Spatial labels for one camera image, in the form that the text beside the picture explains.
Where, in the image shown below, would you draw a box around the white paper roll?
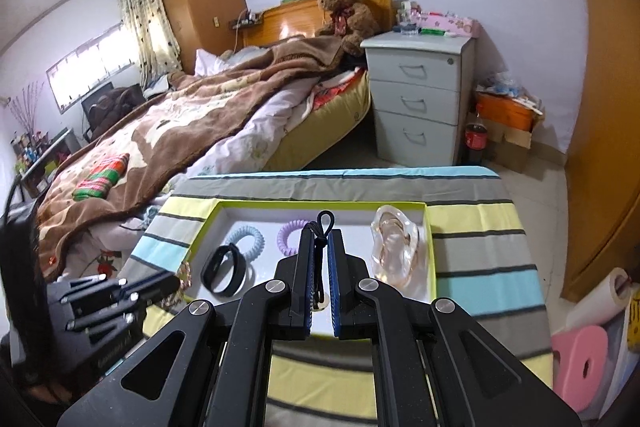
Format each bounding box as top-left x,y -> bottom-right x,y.
561,266 -> 634,334

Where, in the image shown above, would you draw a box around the brown fleece blanket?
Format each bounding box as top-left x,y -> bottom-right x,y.
37,35 -> 367,284

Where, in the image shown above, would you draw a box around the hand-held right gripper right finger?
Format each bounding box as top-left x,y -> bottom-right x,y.
327,229 -> 583,427

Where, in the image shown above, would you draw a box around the blue spiral hair tie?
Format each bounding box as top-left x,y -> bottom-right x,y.
224,224 -> 266,264

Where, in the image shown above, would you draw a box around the grey nightstand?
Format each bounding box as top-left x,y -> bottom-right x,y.
360,30 -> 477,168

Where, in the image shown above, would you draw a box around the yellow bed sheet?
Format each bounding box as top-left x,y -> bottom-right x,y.
261,71 -> 374,174

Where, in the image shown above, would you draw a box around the spotted curtain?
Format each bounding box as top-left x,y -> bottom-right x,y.
113,0 -> 183,91

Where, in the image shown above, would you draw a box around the wide wooden wardrobe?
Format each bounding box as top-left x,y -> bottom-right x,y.
559,0 -> 640,304

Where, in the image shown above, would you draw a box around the small bottles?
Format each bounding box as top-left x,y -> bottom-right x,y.
394,0 -> 427,36

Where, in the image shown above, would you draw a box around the window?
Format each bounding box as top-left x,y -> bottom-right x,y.
46,21 -> 139,116

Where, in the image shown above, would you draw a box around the brown cardboard box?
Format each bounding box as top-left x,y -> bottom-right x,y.
467,111 -> 534,174

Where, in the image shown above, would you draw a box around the striped tablecloth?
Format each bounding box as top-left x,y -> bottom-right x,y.
119,165 -> 557,427

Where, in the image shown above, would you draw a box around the purple spiral hair tie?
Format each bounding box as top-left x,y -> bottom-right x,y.
276,219 -> 308,259

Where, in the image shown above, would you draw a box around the red green plaid cloth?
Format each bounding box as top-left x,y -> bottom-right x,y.
71,152 -> 132,201

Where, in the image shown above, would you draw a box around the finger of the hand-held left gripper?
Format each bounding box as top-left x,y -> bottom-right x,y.
47,272 -> 181,304
62,292 -> 176,333

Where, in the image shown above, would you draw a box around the pink flowered box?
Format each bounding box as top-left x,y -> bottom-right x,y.
419,11 -> 482,40

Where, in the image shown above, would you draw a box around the black wristband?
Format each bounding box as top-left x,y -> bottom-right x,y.
200,244 -> 257,298

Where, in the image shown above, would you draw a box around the clear hair claw clip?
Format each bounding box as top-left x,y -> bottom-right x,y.
369,204 -> 427,302

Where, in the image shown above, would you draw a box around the green cardboard box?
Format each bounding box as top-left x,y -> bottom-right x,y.
142,199 -> 440,343

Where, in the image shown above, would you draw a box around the rhinestone hair clip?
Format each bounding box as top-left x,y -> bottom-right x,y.
160,261 -> 195,309

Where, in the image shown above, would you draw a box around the black hair tie with charm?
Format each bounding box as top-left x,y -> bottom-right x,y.
304,210 -> 336,312

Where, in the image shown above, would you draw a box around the cola bottle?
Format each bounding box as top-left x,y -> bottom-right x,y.
464,103 -> 489,168

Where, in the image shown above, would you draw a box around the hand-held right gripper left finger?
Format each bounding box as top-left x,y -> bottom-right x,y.
57,227 -> 318,427

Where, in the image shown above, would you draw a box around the orange box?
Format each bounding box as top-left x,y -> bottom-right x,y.
474,87 -> 544,134

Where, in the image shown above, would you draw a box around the dry branches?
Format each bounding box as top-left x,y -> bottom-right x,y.
6,81 -> 42,144

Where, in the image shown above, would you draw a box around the wooden bed headboard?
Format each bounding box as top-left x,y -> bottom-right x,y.
230,0 -> 394,54

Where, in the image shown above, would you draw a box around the cluttered desk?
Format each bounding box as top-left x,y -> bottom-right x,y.
9,126 -> 77,200

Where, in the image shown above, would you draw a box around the power strip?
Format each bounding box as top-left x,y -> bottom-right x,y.
228,10 -> 264,30

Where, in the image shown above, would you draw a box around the brown teddy bear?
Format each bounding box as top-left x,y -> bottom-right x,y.
314,0 -> 382,58

